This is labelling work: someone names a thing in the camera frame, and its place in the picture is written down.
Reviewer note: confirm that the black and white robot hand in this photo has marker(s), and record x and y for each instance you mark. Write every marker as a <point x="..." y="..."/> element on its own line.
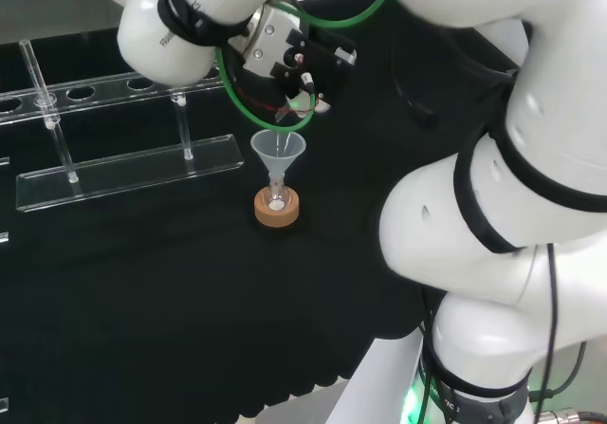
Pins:
<point x="275" y="44"/>

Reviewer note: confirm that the translucent plastic funnel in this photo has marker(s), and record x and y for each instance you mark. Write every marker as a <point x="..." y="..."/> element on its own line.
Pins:
<point x="272" y="160"/>

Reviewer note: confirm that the small round-bottom flask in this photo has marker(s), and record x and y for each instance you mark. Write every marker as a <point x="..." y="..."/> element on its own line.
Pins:
<point x="276" y="198"/>

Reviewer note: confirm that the clear funnel stand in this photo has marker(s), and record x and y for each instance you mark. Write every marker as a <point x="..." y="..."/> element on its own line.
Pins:
<point x="118" y="175"/>

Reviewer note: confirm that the grey tape piece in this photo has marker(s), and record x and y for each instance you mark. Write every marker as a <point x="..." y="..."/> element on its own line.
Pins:
<point x="512" y="71"/>

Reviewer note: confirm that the black bench cloth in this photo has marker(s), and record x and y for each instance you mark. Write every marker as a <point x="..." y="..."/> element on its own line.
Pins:
<point x="142" y="300"/>

